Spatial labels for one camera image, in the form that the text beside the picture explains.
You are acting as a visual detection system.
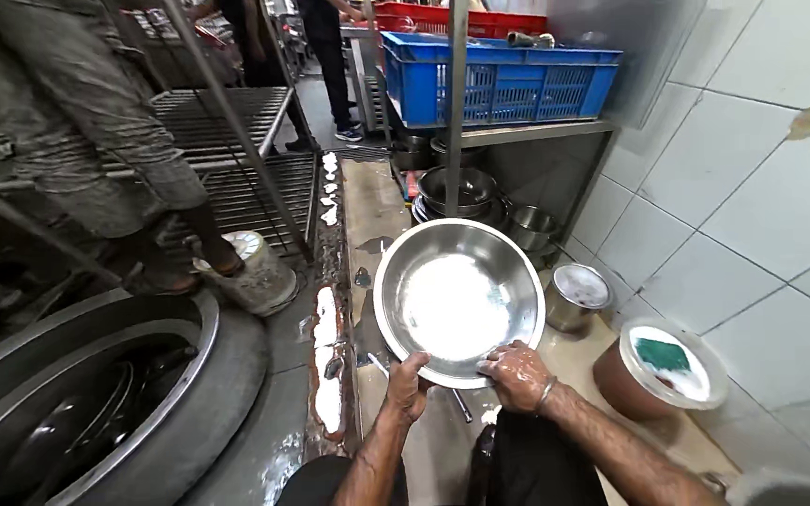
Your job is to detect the large round metal cauldron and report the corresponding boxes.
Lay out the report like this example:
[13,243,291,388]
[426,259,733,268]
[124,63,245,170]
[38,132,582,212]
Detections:
[0,287,270,506]

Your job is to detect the green scouring pad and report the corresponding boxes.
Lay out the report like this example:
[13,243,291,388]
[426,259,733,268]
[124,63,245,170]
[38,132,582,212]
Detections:
[636,338,691,372]

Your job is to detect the person's right hand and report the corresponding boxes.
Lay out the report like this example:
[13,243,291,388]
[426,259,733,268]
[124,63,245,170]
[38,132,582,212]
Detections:
[477,340,558,415]

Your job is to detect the plastic tub of soapy water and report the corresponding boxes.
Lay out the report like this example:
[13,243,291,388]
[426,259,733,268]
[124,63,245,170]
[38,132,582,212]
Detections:
[592,316,729,422]

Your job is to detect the dark steel mixing bowl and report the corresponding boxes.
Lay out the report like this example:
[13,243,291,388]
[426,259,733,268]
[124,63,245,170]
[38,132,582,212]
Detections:
[417,166,499,217]

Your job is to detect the large steel bowl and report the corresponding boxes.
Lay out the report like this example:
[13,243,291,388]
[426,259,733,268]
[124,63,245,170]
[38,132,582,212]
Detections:
[373,218,547,390]

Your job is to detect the metal shelf table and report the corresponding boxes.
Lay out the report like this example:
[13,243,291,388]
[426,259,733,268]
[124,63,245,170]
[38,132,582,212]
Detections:
[340,0,618,262]

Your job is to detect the metal slatted rack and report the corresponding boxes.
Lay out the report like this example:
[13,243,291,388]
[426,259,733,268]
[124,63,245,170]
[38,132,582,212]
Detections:
[103,0,321,264]

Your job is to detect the person's left hand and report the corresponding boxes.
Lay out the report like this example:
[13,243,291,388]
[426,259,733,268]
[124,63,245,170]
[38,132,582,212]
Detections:
[384,351,434,426]

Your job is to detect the blue plastic crate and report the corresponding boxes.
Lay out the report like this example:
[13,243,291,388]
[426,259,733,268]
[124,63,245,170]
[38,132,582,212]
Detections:
[380,31,623,129]

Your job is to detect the stack of steel plates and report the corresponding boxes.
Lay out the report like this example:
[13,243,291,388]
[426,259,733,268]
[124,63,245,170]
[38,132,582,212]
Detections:
[411,194,448,226]

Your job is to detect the steel pot with foamy water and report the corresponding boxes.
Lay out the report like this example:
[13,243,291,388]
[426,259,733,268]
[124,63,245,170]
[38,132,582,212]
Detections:
[544,263,614,333]

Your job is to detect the person's left forearm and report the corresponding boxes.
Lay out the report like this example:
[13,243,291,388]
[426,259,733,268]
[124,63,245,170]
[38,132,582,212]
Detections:
[333,405,413,506]

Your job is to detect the thin metal rod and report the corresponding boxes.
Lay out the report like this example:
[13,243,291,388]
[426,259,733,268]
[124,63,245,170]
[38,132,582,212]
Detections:
[367,352,473,424]

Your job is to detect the person's right forearm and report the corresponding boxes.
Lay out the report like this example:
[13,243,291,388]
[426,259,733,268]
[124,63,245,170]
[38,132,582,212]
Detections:
[539,379,729,506]

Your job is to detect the red plastic crate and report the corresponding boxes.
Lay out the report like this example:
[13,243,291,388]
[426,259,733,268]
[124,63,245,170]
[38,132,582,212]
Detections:
[374,1,549,40]

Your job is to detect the dirty white plastic bucket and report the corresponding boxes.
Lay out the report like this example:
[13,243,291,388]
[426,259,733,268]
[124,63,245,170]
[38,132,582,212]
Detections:
[193,231,299,317]

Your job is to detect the grey plastic container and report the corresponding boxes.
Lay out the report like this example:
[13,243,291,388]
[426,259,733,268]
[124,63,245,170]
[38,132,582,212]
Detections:
[726,470,810,506]

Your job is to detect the steel saucepan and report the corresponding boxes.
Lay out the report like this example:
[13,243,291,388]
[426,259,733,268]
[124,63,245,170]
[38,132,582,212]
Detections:
[506,204,559,253]

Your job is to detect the pile of dark dirty cookware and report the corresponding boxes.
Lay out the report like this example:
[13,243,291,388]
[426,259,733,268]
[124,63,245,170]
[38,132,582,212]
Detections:
[0,335,199,506]

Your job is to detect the steel tumbler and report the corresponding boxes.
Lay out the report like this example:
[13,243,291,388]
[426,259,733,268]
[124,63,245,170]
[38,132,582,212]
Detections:
[508,31,555,49]

